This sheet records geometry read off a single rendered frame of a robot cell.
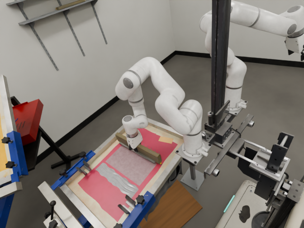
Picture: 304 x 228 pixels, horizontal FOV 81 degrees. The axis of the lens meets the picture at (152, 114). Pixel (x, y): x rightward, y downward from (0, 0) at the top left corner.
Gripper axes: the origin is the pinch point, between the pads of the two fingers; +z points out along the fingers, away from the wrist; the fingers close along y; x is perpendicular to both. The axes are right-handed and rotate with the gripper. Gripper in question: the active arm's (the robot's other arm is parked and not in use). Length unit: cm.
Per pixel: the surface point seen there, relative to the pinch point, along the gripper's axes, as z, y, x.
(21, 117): -1, -35, 121
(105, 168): 6.1, -22.6, 12.0
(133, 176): 4.9, -16.5, -9.7
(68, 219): -3, -56, -1
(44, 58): -13, 36, 201
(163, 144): 4.6, 14.2, -12.3
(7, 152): -16, -57, 61
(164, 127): 1.4, 26.0, -5.2
